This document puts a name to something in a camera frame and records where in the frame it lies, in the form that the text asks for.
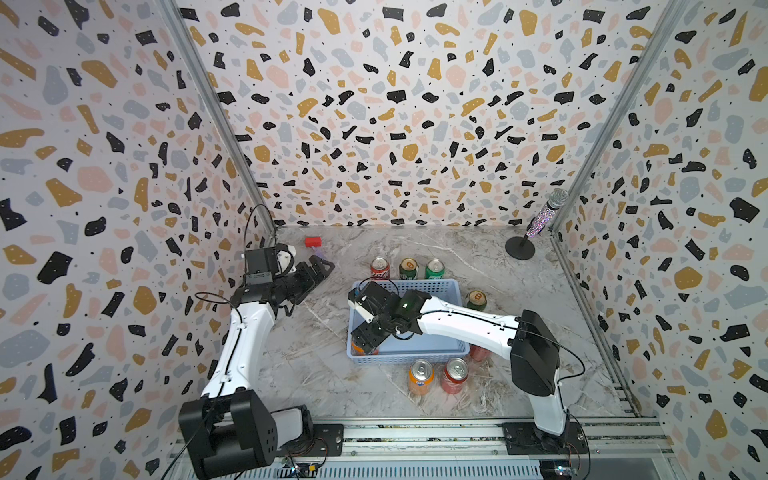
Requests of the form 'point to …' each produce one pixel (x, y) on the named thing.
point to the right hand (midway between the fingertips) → (364, 334)
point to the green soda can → (435, 269)
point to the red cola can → (379, 269)
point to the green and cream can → (408, 268)
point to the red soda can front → (456, 371)
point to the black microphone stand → (520, 248)
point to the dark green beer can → (477, 300)
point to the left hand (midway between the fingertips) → (325, 272)
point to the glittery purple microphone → (556, 199)
